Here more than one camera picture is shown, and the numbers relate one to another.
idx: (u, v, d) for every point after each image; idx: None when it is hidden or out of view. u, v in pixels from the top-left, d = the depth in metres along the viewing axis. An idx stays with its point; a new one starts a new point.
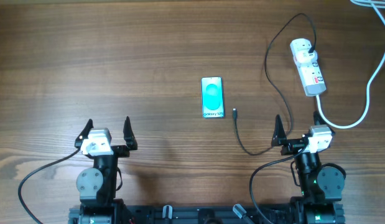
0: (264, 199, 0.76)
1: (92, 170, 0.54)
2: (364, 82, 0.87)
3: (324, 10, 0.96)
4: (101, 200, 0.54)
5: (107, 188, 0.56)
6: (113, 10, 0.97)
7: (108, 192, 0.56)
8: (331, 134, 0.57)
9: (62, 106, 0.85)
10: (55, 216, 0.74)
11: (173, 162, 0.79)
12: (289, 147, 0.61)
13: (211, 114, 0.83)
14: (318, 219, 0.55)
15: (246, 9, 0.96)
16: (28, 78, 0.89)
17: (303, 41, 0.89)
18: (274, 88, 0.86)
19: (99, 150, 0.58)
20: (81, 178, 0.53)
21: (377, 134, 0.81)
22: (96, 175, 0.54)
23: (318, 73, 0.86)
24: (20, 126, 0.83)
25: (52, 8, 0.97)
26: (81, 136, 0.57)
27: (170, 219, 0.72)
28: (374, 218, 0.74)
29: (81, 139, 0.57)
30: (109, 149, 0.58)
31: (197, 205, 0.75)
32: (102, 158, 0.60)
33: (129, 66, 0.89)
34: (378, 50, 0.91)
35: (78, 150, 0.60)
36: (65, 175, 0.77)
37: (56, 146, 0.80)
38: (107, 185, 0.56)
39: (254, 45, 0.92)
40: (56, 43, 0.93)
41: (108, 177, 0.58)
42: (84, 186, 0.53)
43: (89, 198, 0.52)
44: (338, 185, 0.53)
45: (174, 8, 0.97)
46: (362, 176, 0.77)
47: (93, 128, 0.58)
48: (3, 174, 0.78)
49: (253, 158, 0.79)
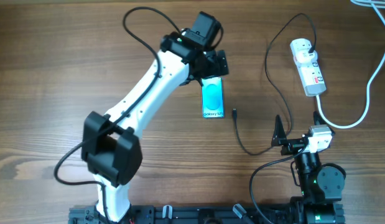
0: (264, 199, 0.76)
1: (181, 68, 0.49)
2: (364, 82, 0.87)
3: (324, 10, 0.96)
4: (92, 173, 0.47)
5: (125, 143, 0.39)
6: (112, 10, 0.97)
7: (179, 55, 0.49)
8: (331, 134, 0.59)
9: (62, 106, 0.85)
10: (55, 216, 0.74)
11: (173, 162, 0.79)
12: (289, 147, 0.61)
13: (211, 114, 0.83)
14: (318, 219, 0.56)
15: (246, 9, 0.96)
16: (27, 77, 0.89)
17: (303, 41, 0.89)
18: (274, 88, 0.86)
19: (200, 32, 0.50)
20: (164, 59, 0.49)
21: (377, 134, 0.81)
22: (99, 119, 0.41)
23: (318, 73, 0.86)
24: (20, 126, 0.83)
25: (52, 7, 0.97)
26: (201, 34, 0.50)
27: (170, 219, 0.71)
28: (374, 218, 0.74)
29: (198, 33, 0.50)
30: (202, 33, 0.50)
31: (197, 205, 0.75)
32: (173, 38, 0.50)
33: (129, 66, 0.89)
34: (378, 50, 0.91)
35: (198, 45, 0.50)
36: (65, 175, 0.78)
37: (57, 146, 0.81)
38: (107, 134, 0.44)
39: (254, 45, 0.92)
40: (56, 43, 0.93)
41: (176, 48, 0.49)
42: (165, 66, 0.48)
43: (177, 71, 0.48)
44: (338, 185, 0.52)
45: (173, 7, 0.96)
46: (362, 176, 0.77)
47: (204, 26, 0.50)
48: (3, 175, 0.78)
49: (253, 158, 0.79)
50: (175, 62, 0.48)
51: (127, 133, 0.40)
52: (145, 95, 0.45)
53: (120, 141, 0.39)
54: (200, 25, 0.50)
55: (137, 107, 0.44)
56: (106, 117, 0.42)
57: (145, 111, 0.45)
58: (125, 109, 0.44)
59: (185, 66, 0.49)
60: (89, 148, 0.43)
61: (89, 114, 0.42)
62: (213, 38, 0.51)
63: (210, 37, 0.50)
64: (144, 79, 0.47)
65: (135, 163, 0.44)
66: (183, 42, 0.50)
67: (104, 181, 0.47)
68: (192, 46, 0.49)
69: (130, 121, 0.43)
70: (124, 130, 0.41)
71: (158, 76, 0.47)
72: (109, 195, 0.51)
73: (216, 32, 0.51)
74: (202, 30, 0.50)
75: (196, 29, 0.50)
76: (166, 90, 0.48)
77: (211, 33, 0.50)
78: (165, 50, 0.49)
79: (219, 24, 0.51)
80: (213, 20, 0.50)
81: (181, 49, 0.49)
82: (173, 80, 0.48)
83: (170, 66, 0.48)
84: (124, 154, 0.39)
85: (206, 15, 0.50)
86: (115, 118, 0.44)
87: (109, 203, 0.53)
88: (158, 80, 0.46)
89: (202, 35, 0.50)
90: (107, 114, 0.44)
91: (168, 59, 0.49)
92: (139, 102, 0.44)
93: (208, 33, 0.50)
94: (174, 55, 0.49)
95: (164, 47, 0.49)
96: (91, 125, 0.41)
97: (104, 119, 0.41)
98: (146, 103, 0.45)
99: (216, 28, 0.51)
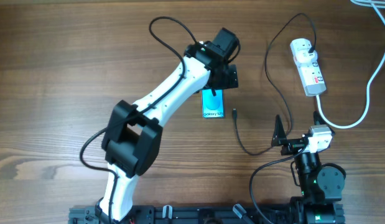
0: (264, 199, 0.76)
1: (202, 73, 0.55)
2: (364, 82, 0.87)
3: (324, 10, 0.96)
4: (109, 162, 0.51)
5: (150, 132, 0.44)
6: (112, 10, 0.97)
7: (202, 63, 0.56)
8: (331, 134, 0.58)
9: (61, 106, 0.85)
10: (55, 216, 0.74)
11: (173, 162, 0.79)
12: (289, 147, 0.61)
13: (211, 114, 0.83)
14: (318, 219, 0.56)
15: (246, 9, 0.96)
16: (27, 77, 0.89)
17: (303, 41, 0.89)
18: (274, 88, 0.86)
19: (219, 46, 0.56)
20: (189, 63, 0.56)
21: (377, 134, 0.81)
22: (128, 108, 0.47)
23: (318, 73, 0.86)
24: (20, 126, 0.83)
25: (52, 8, 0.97)
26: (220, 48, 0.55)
27: (170, 219, 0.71)
28: (374, 218, 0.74)
29: (218, 47, 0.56)
30: (221, 47, 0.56)
31: (197, 205, 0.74)
32: (198, 48, 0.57)
33: (129, 66, 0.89)
34: (378, 50, 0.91)
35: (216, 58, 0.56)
36: (65, 175, 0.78)
37: (57, 146, 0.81)
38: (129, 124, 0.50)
39: (254, 45, 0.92)
40: (56, 43, 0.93)
41: (199, 56, 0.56)
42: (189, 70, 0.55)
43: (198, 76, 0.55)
44: (338, 185, 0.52)
45: (173, 8, 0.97)
46: (362, 176, 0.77)
47: (224, 42, 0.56)
48: (3, 175, 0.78)
49: (253, 158, 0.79)
50: (198, 68, 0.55)
51: (152, 122, 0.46)
52: (171, 92, 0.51)
53: (146, 129, 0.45)
54: (221, 40, 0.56)
55: (163, 102, 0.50)
56: (134, 106, 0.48)
57: (169, 105, 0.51)
58: (152, 102, 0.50)
59: (206, 72, 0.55)
60: (114, 134, 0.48)
61: (119, 103, 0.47)
62: (231, 51, 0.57)
63: (229, 50, 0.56)
64: (170, 79, 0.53)
65: (153, 155, 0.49)
66: (205, 52, 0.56)
67: (120, 171, 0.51)
68: (213, 56, 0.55)
69: (155, 112, 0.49)
70: (148, 120, 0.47)
71: (183, 77, 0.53)
72: (118, 188, 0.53)
73: (234, 47, 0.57)
74: (222, 45, 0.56)
75: (217, 43, 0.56)
76: (188, 91, 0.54)
77: (231, 46, 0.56)
78: (190, 56, 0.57)
79: (237, 40, 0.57)
80: (233, 36, 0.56)
81: (204, 58, 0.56)
82: (194, 83, 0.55)
83: (194, 70, 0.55)
84: (147, 142, 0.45)
85: (227, 32, 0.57)
86: (142, 108, 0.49)
87: (116, 198, 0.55)
88: (183, 81, 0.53)
89: (221, 48, 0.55)
90: (135, 104, 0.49)
91: (193, 63, 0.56)
92: (165, 96, 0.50)
93: (227, 47, 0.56)
94: (196, 61, 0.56)
95: (189, 54, 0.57)
96: (120, 112, 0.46)
97: (132, 108, 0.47)
98: (170, 99, 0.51)
99: (235, 43, 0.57)
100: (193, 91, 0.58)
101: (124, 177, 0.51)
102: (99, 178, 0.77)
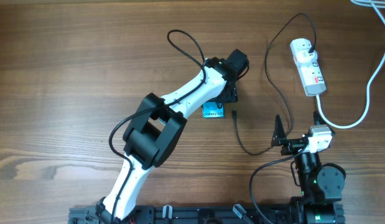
0: (264, 199, 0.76)
1: (220, 79, 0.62)
2: (365, 82, 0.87)
3: (324, 10, 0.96)
4: (127, 152, 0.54)
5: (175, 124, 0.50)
6: (112, 10, 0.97)
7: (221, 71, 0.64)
8: (331, 134, 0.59)
9: (62, 106, 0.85)
10: (55, 216, 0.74)
11: (173, 162, 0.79)
12: (289, 147, 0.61)
13: (211, 114, 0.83)
14: (318, 219, 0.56)
15: (245, 9, 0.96)
16: (27, 77, 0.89)
17: (303, 41, 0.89)
18: (274, 88, 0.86)
19: (234, 64, 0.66)
20: (208, 70, 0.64)
21: (377, 134, 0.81)
22: (156, 101, 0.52)
23: (318, 73, 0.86)
24: (20, 127, 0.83)
25: (51, 7, 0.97)
26: (234, 66, 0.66)
27: (170, 219, 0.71)
28: (374, 218, 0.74)
29: (232, 65, 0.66)
30: (236, 65, 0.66)
31: (197, 206, 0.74)
32: (216, 61, 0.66)
33: (129, 66, 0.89)
34: (378, 50, 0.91)
35: (231, 73, 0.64)
36: (65, 175, 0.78)
37: (56, 146, 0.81)
38: (151, 118, 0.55)
39: (254, 45, 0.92)
40: (56, 43, 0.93)
41: (218, 66, 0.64)
42: (209, 76, 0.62)
43: (217, 81, 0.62)
44: (338, 185, 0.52)
45: (173, 8, 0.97)
46: (362, 176, 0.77)
47: (237, 60, 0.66)
48: (3, 175, 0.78)
49: (253, 158, 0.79)
50: (217, 76, 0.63)
51: (178, 116, 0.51)
52: (193, 94, 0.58)
53: (171, 122, 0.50)
54: (235, 58, 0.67)
55: (186, 100, 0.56)
56: (161, 99, 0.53)
57: (192, 103, 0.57)
58: (176, 98, 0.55)
59: (224, 81, 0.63)
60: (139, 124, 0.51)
61: (148, 95, 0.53)
62: (241, 70, 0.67)
63: (240, 68, 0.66)
64: (192, 82, 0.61)
65: (170, 149, 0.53)
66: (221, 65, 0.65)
67: (135, 163, 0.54)
68: (229, 68, 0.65)
69: (181, 107, 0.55)
70: (173, 114, 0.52)
71: (204, 82, 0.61)
72: (129, 182, 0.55)
73: (243, 67, 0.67)
74: (236, 63, 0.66)
75: (231, 61, 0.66)
76: (206, 96, 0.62)
77: (242, 65, 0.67)
78: (209, 66, 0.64)
79: (247, 62, 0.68)
80: (245, 56, 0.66)
81: (221, 68, 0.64)
82: (212, 89, 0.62)
83: (213, 77, 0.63)
84: (170, 132, 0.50)
85: (240, 52, 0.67)
86: (168, 101, 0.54)
87: (124, 193, 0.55)
88: (204, 85, 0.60)
89: (234, 66, 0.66)
90: (163, 98, 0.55)
91: (213, 73, 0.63)
92: (188, 96, 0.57)
93: (239, 66, 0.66)
94: (215, 71, 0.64)
95: (209, 64, 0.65)
96: (148, 102, 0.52)
97: (160, 101, 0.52)
98: (192, 98, 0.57)
99: (245, 64, 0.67)
100: (206, 99, 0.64)
101: (138, 168, 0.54)
102: (99, 178, 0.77)
